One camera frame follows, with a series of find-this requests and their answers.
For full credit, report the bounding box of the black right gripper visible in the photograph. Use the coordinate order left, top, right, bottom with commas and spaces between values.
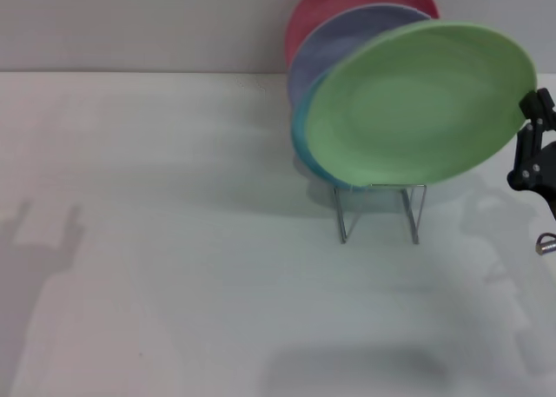
506, 88, 556, 221

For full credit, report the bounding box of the green plastic plate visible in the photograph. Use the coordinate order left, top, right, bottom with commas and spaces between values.
303, 20, 538, 189

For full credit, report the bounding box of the purple plastic plate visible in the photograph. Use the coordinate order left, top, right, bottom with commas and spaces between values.
287, 3, 432, 110

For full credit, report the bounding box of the light blue plastic plate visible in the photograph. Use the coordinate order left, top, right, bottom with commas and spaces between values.
290, 72, 371, 193

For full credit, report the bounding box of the red plastic plate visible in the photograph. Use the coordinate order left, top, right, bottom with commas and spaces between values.
283, 0, 440, 67

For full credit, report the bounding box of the silver cable plug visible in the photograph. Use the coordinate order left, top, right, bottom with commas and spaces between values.
534, 232, 556, 256

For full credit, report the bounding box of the metal wire plate rack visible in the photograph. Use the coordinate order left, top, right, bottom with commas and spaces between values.
333, 182, 428, 246

